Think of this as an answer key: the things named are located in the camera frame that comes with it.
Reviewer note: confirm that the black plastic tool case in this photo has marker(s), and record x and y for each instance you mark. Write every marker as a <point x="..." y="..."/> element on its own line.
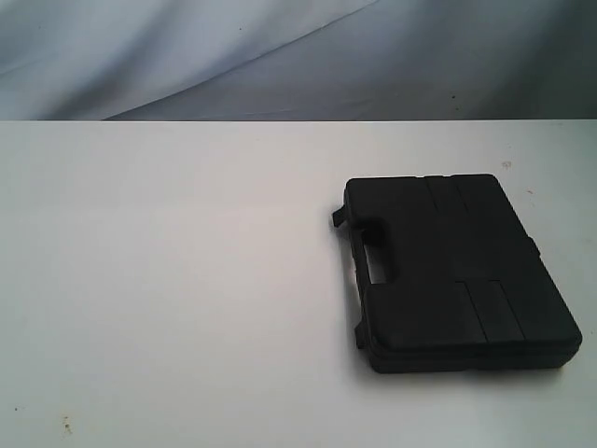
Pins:
<point x="449" y="280"/>

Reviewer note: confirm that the grey backdrop cloth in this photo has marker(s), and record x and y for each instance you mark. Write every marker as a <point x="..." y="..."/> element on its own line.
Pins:
<point x="298" y="60"/>

